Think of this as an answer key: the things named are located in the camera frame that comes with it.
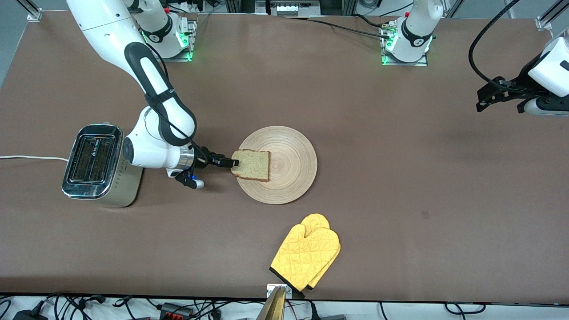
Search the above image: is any brown-crusted bread slice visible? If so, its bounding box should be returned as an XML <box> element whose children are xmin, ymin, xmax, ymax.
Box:
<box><xmin>231</xmin><ymin>149</ymin><xmax>271</xmax><ymax>182</ymax></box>

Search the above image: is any round light wooden plate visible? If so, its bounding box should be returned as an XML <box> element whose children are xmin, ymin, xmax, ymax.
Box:
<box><xmin>235</xmin><ymin>126</ymin><xmax>318</xmax><ymax>205</ymax></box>

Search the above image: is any beige and chrome toaster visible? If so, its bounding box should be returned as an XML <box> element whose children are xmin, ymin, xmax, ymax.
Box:
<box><xmin>61</xmin><ymin>124</ymin><xmax>146</xmax><ymax>208</ymax></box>

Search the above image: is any yellow quilted oven mitt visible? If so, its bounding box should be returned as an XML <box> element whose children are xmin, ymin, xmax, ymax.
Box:
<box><xmin>270</xmin><ymin>224</ymin><xmax>341</xmax><ymax>299</ymax></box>
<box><xmin>301</xmin><ymin>213</ymin><xmax>342</xmax><ymax>290</ymax></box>

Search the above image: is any tan angled pole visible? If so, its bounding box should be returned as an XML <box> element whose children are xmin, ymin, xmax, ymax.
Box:
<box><xmin>256</xmin><ymin>287</ymin><xmax>287</xmax><ymax>320</ymax></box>

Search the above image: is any black and red connector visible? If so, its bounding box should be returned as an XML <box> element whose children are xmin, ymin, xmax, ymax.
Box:
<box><xmin>159</xmin><ymin>303</ymin><xmax>195</xmax><ymax>319</ymax></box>

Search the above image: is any white power strip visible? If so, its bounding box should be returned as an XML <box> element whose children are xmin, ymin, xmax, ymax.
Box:
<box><xmin>167</xmin><ymin>0</ymin><xmax>209</xmax><ymax>13</ymax></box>

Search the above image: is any grey control unit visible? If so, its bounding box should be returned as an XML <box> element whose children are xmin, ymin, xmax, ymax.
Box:
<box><xmin>254</xmin><ymin>0</ymin><xmax>321</xmax><ymax>17</ymax></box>

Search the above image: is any aluminium frame profile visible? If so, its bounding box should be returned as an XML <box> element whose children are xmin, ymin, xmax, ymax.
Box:
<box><xmin>20</xmin><ymin>0</ymin><xmax>44</xmax><ymax>22</ymax></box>
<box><xmin>536</xmin><ymin>0</ymin><xmax>569</xmax><ymax>30</ymax></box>

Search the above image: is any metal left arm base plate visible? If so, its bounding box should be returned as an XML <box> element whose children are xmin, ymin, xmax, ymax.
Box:
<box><xmin>381</xmin><ymin>22</ymin><xmax>429</xmax><ymax>67</ymax></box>

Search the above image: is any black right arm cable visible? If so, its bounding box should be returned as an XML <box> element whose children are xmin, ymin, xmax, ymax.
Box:
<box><xmin>144</xmin><ymin>53</ymin><xmax>209</xmax><ymax>163</ymax></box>

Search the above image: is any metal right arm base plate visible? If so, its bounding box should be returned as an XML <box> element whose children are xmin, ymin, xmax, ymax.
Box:
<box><xmin>147</xmin><ymin>19</ymin><xmax>196</xmax><ymax>62</ymax></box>

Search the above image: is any small metal edge bracket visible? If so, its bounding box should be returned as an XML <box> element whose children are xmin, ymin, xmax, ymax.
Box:
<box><xmin>267</xmin><ymin>284</ymin><xmax>293</xmax><ymax>299</ymax></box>

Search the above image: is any black cable across table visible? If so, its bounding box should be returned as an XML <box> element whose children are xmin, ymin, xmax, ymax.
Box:
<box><xmin>284</xmin><ymin>16</ymin><xmax>392</xmax><ymax>39</ymax></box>

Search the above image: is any white toaster power cord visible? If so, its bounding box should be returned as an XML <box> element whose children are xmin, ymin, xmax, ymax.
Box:
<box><xmin>0</xmin><ymin>155</ymin><xmax>69</xmax><ymax>162</ymax></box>

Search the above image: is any black looped floor cable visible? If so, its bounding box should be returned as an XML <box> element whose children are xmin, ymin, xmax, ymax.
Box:
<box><xmin>445</xmin><ymin>302</ymin><xmax>486</xmax><ymax>316</ymax></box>

